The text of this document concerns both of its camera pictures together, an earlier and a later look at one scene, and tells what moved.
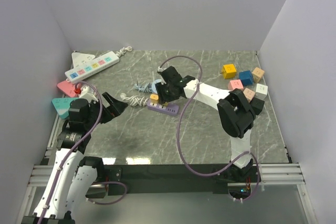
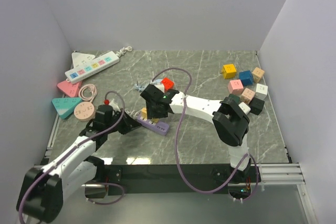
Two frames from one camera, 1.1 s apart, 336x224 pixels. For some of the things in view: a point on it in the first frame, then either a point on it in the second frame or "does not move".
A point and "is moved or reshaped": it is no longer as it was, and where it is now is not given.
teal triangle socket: (62, 105) does not move
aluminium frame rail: (283, 173) does not move
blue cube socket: (246, 77) does not move
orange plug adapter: (154, 98) is moved or reshaped
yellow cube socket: (229, 71) does not move
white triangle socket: (79, 58) does not move
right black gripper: (163, 98) → (151, 113)
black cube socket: (257, 105) does not move
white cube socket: (261, 92) does not move
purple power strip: (172, 109) is moved or reshaped
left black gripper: (115, 109) → (129, 124)
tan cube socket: (258, 74) does not move
